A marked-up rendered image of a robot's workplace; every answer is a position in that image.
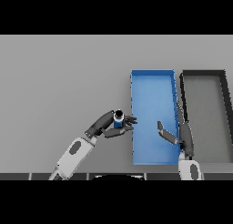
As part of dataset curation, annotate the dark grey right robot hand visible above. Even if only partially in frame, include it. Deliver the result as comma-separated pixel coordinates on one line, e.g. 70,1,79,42
157,101,195,160

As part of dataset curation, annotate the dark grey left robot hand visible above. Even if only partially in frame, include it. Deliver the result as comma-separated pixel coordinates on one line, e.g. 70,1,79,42
84,109,138,139

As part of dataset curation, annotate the dark grey bin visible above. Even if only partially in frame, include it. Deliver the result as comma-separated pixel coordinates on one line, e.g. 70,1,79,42
178,69,233,166

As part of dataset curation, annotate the blue bin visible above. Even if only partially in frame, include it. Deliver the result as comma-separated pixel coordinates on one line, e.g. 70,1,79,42
130,69,182,167

